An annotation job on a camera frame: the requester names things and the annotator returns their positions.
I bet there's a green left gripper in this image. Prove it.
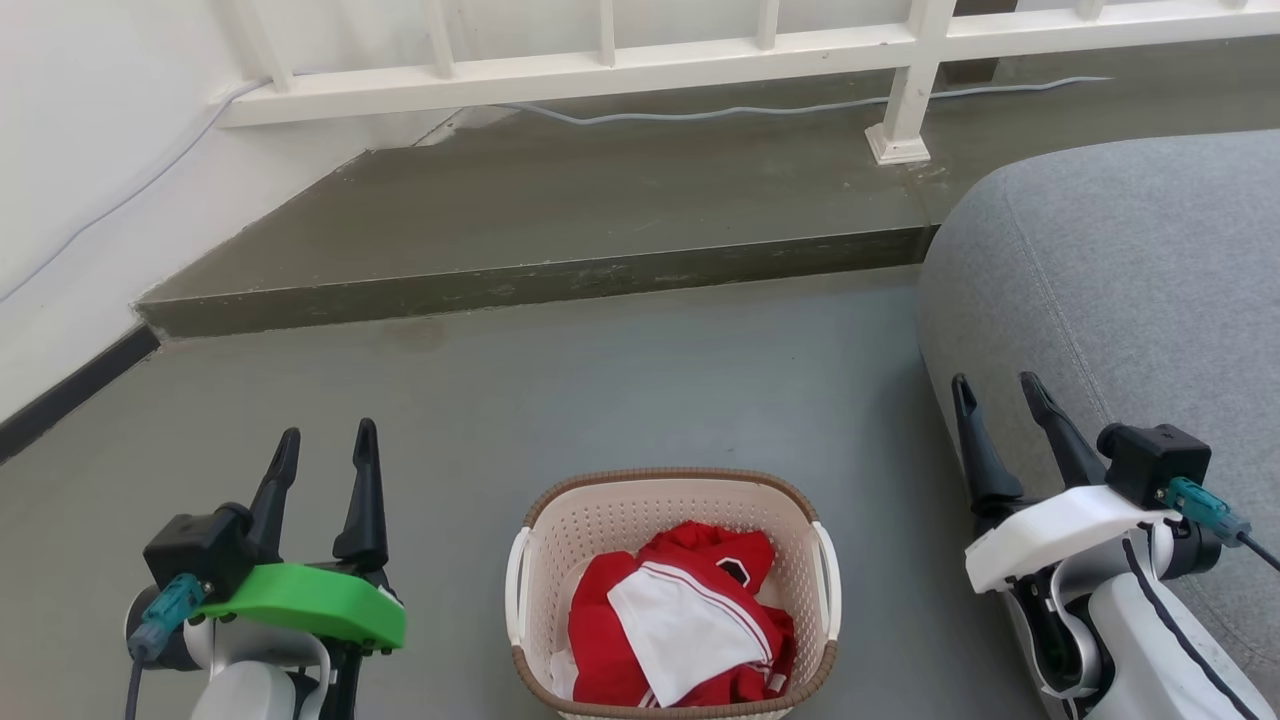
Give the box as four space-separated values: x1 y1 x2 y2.
195 417 407 653

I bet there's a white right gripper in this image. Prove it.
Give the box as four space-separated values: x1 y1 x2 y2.
951 371 1183 595

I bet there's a beige perforated plastic laundry basket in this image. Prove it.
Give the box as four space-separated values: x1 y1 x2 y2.
505 468 843 720

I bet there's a grey fabric sofa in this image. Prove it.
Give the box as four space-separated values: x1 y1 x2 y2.
918 130 1280 706

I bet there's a black baseboard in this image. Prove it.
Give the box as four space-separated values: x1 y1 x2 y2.
0 322 162 464

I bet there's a red and white garment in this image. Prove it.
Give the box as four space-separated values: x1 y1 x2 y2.
567 520 798 709

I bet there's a raised concrete step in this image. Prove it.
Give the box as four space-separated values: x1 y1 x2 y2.
133 45 1280 341

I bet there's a white railing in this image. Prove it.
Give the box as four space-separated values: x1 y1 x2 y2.
215 0 1280 167

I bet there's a teal right camera plug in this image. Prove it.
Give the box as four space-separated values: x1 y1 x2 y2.
1164 477 1253 547

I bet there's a teal camera plug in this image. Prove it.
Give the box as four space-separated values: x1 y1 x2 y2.
1164 477 1253 547
127 572 207 664

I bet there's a teal left camera plug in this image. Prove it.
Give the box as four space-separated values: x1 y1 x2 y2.
127 572 207 664

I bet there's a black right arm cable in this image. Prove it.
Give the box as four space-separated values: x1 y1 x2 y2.
1122 535 1280 720

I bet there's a light grey cable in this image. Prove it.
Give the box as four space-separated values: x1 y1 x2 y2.
0 76 271 306
495 75 1113 127

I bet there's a dark brown post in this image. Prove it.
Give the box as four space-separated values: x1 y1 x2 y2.
938 0 1019 87

